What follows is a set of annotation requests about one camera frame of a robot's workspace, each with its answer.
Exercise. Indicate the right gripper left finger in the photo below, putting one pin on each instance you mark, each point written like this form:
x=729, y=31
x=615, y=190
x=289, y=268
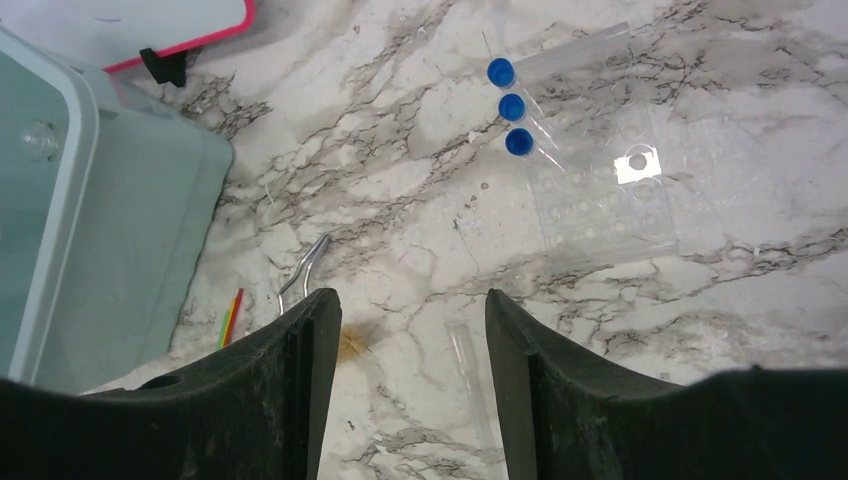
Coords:
x=256, y=409

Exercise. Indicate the pink framed whiteboard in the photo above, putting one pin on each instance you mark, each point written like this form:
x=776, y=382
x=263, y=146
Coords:
x=110, y=34

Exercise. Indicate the metal crucible tongs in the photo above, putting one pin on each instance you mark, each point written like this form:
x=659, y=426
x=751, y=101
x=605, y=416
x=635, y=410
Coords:
x=302, y=273

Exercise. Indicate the blue capped test tube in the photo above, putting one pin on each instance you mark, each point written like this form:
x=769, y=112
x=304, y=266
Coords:
x=501, y=73
x=512, y=107
x=519, y=142

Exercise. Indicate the teal plastic bin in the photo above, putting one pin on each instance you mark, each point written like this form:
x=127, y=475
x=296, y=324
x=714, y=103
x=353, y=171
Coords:
x=98, y=246

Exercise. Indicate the clear test tube rack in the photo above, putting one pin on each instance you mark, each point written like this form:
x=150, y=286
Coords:
x=595, y=172

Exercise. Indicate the black whiteboard stand foot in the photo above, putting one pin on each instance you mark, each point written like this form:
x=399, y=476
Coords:
x=166, y=69

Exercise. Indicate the brown test tube brush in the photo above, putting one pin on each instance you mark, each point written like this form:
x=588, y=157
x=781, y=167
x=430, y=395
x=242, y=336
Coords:
x=355, y=339

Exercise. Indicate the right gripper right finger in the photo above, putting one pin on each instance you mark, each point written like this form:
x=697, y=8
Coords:
x=568, y=413

